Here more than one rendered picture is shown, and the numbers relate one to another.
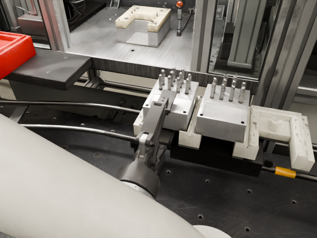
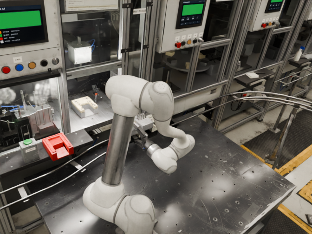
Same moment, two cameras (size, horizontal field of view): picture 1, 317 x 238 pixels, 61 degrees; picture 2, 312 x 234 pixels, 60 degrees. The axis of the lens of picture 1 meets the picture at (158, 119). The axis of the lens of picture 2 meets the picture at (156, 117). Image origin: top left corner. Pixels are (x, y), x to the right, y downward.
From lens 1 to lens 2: 1.46 m
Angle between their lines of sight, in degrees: 47
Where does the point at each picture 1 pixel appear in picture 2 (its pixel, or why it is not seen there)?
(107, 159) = not seen: hidden behind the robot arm
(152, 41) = (95, 112)
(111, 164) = not seen: hidden behind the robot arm
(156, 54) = (102, 115)
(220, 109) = (144, 121)
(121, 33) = (83, 114)
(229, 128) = (150, 125)
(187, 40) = (101, 105)
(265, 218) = (161, 145)
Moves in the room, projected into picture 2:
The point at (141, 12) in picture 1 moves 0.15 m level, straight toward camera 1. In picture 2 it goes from (81, 102) to (98, 110)
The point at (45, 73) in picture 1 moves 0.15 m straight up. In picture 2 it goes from (82, 141) to (81, 122)
